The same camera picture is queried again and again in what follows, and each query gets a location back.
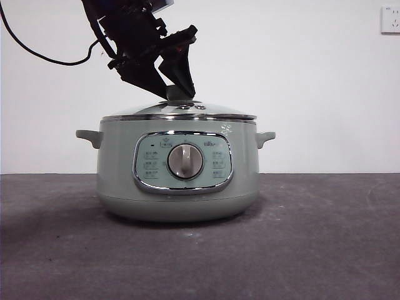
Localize glass lid with green knob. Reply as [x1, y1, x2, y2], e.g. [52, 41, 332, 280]
[102, 86, 257, 122]

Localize pale green electric pot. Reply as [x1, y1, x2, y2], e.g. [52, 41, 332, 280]
[75, 119, 276, 223]

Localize white wall socket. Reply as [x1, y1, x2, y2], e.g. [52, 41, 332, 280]
[380, 5, 400, 35]

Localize black cable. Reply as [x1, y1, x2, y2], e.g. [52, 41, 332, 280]
[0, 2, 104, 67]

